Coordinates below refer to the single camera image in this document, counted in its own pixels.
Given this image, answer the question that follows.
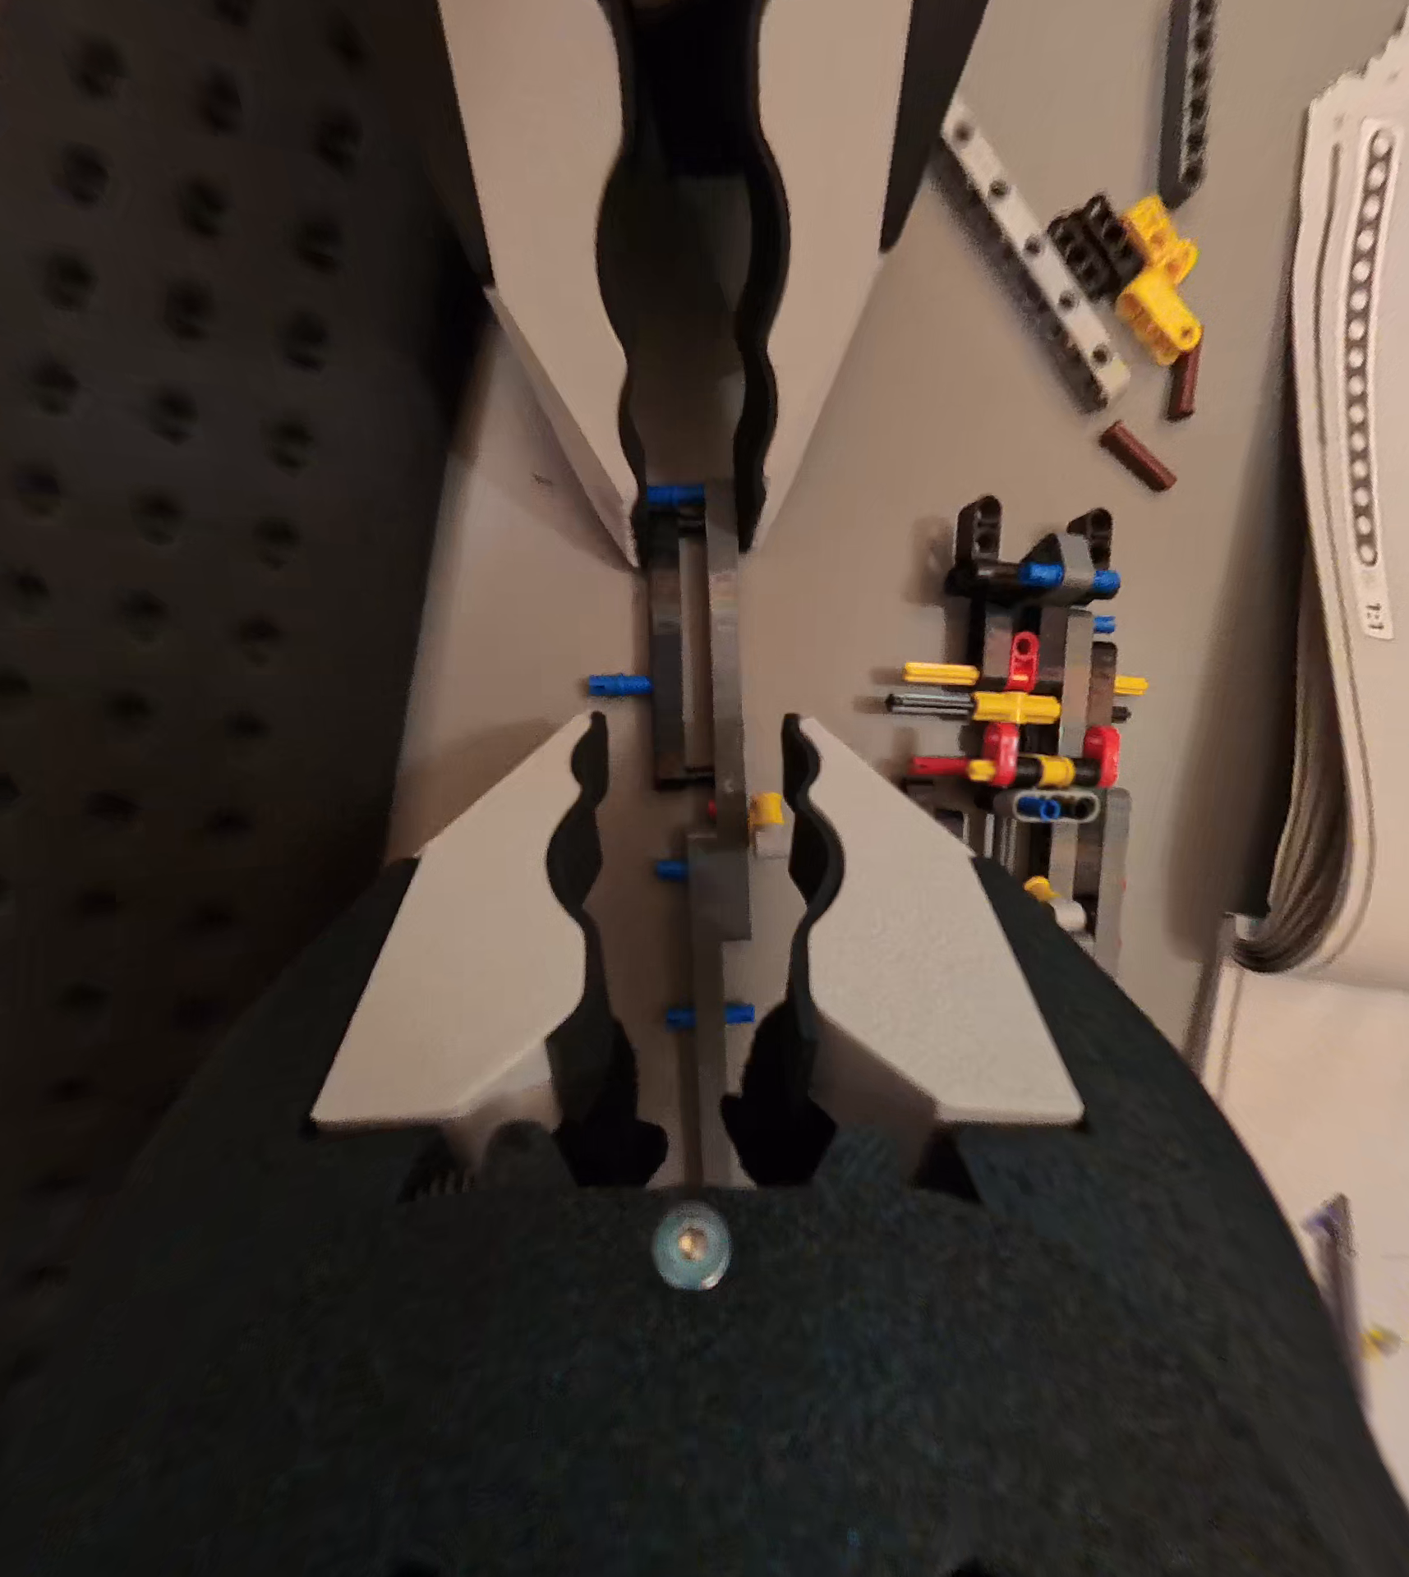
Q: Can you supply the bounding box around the lego car chassis assembly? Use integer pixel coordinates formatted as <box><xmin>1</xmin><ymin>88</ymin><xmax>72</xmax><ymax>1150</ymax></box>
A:
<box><xmin>882</xmin><ymin>493</ymin><xmax>1149</xmax><ymax>976</ymax></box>

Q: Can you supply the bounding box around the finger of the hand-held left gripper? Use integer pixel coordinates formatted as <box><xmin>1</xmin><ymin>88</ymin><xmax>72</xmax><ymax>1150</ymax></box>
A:
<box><xmin>437</xmin><ymin>0</ymin><xmax>657</xmax><ymax>572</ymax></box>
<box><xmin>729</xmin><ymin>0</ymin><xmax>918</xmax><ymax>552</ymax></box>

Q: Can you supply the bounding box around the yellow lego connector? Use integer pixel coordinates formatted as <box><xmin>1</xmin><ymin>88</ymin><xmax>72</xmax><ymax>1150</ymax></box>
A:
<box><xmin>1116</xmin><ymin>194</ymin><xmax>1203</xmax><ymax>369</ymax></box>

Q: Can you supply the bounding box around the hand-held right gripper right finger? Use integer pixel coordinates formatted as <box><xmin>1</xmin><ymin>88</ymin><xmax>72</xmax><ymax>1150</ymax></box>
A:
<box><xmin>722</xmin><ymin>712</ymin><xmax>1087</xmax><ymax>1129</ymax></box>

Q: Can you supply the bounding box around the white lego beam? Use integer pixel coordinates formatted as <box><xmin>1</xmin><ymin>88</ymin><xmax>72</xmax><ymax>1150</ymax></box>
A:
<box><xmin>937</xmin><ymin>99</ymin><xmax>1130</xmax><ymax>415</ymax></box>

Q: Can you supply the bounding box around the long dark grey lego beam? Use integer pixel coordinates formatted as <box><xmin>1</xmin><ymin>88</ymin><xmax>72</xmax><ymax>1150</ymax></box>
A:
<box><xmin>676</xmin><ymin>474</ymin><xmax>767</xmax><ymax>1185</ymax></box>

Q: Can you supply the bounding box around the short black lego beam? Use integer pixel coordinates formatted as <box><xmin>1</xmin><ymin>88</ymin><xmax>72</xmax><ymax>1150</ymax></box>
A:
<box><xmin>1153</xmin><ymin>0</ymin><xmax>1223</xmax><ymax>209</ymax></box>

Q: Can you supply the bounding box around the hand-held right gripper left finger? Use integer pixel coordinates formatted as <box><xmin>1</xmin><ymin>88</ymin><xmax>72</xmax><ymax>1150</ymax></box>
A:
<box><xmin>307</xmin><ymin>710</ymin><xmax>668</xmax><ymax>1129</ymax></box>

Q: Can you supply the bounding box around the black lego connector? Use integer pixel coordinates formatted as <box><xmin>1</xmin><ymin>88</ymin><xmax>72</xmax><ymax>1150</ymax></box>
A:
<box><xmin>1046</xmin><ymin>194</ymin><xmax>1149</xmax><ymax>304</ymax></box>

